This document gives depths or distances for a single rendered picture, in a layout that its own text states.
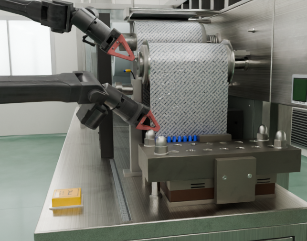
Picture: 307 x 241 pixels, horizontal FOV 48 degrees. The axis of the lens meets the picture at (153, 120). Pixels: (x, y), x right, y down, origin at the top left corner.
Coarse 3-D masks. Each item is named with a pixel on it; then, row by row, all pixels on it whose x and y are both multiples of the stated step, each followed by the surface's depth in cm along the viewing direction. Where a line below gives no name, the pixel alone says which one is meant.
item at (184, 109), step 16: (160, 96) 98; (176, 96) 99; (192, 96) 100; (208, 96) 101; (224, 96) 102; (160, 112) 99; (176, 112) 100; (192, 112) 101; (208, 112) 102; (224, 112) 103; (160, 128) 100; (176, 128) 101; (192, 128) 102; (208, 128) 103; (224, 128) 103
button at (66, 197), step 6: (54, 192) 88; (60, 192) 88; (66, 192) 88; (72, 192) 88; (78, 192) 88; (54, 198) 84; (60, 198) 84; (66, 198) 84; (72, 198) 85; (78, 198) 85; (54, 204) 84; (60, 204) 84; (66, 204) 85; (72, 204) 85; (78, 204) 85
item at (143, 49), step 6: (144, 48) 98; (144, 54) 98; (228, 54) 102; (144, 60) 98; (228, 60) 101; (144, 66) 98; (228, 66) 102; (144, 72) 99; (228, 72) 103; (144, 78) 99
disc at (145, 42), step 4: (144, 40) 101; (144, 44) 102; (148, 48) 96; (148, 52) 96; (148, 56) 96; (148, 60) 96; (148, 64) 96; (148, 68) 96; (148, 72) 96; (148, 76) 97; (148, 80) 98; (144, 84) 104; (148, 84) 99
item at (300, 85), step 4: (296, 80) 81; (300, 80) 80; (304, 80) 78; (296, 84) 81; (300, 84) 80; (304, 84) 78; (296, 88) 81; (300, 88) 80; (304, 88) 78; (296, 92) 81; (300, 92) 80; (304, 92) 79; (296, 96) 82; (300, 96) 80; (304, 96) 79; (304, 100) 79
